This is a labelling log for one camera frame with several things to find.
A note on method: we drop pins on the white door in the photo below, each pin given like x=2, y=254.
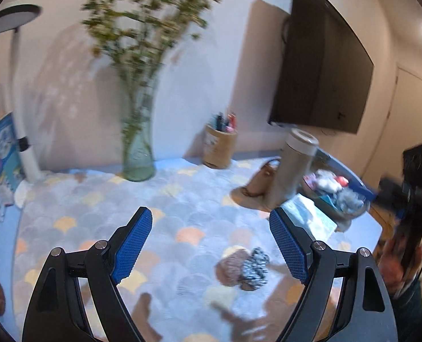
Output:
x=403, y=114

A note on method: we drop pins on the glass vase with green plants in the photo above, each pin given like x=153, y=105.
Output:
x=143, y=25

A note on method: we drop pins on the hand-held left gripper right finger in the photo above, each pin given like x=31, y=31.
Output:
x=289, y=245

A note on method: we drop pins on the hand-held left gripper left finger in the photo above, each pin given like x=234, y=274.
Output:
x=132, y=242

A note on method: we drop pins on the black white speckled scrunchie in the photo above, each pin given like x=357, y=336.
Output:
x=255, y=269

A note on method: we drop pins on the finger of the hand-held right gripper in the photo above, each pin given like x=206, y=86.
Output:
x=391, y=190

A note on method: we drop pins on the person's right hand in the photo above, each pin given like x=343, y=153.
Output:
x=394, y=267

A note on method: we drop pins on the beige thermos bottle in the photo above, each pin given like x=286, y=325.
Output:
x=293, y=167

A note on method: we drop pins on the bunch of pens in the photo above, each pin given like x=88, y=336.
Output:
x=223, y=121

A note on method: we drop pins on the white desk lamp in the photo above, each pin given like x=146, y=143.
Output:
x=22, y=114

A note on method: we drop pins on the row of books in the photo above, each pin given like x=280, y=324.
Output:
x=0, y=164

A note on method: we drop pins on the woven storage basket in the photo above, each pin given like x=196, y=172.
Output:
x=343, y=215

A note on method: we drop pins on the wooden pen holder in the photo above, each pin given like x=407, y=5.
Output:
x=220, y=148

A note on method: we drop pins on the fan-patterned tablecloth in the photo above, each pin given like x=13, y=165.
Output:
x=182, y=213

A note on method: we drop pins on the person's dark clothing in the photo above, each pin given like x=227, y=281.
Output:
x=417, y=313

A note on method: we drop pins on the brown round handbag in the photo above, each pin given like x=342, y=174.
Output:
x=262, y=181

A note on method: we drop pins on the black wall television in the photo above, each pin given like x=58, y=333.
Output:
x=321, y=64

